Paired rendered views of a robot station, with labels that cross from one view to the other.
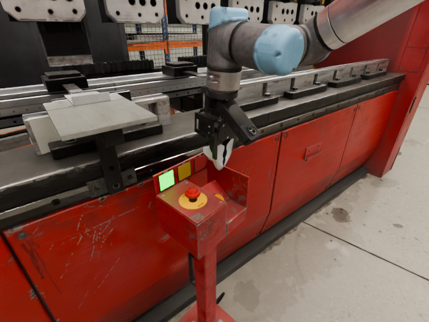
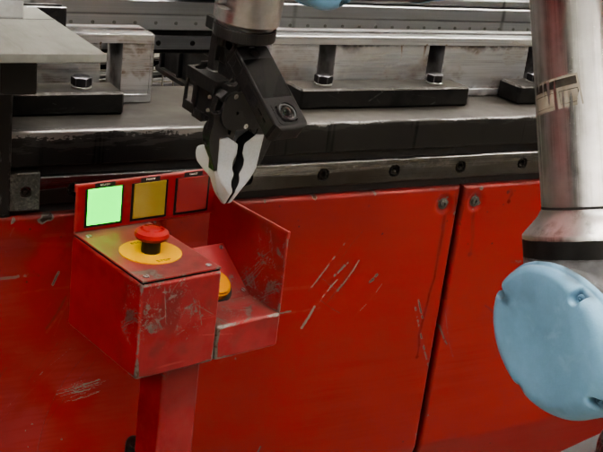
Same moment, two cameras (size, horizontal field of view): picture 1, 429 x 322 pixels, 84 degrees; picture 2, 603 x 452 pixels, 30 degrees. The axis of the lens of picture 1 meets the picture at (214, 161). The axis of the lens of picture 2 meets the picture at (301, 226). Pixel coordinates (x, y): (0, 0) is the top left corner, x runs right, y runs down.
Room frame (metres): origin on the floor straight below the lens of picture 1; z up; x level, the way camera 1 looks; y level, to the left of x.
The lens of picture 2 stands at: (-0.69, -0.25, 1.27)
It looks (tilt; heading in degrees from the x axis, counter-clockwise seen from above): 20 degrees down; 7
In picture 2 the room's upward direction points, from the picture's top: 7 degrees clockwise
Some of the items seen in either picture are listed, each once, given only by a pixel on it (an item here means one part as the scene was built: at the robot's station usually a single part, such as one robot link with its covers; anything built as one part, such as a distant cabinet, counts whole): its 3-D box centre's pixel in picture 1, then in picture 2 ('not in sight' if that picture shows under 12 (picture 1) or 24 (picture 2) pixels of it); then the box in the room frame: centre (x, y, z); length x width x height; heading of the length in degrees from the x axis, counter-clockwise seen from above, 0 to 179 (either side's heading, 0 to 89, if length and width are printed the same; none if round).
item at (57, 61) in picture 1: (66, 44); not in sight; (0.65, 0.36, 1.13); 0.10 x 0.02 x 0.10; 128
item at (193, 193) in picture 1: (193, 196); (151, 242); (0.48, 0.05, 0.79); 0.04 x 0.04 x 0.04
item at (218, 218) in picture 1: (203, 199); (178, 266); (0.52, 0.03, 0.75); 0.20 x 0.16 x 0.18; 138
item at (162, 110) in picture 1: (108, 119); (4, 63); (0.68, 0.32, 0.92); 0.39 x 0.06 x 0.10; 128
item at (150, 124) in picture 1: (111, 137); (4, 99); (0.63, 0.30, 0.89); 0.30 x 0.05 x 0.03; 128
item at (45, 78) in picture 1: (68, 83); not in sight; (0.78, 0.46, 1.01); 0.26 x 0.12 x 0.05; 38
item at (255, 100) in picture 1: (250, 103); (379, 93); (0.97, -0.15, 0.89); 0.30 x 0.05 x 0.03; 128
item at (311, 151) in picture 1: (314, 150); not in sight; (1.15, -0.54, 0.59); 0.15 x 0.02 x 0.07; 128
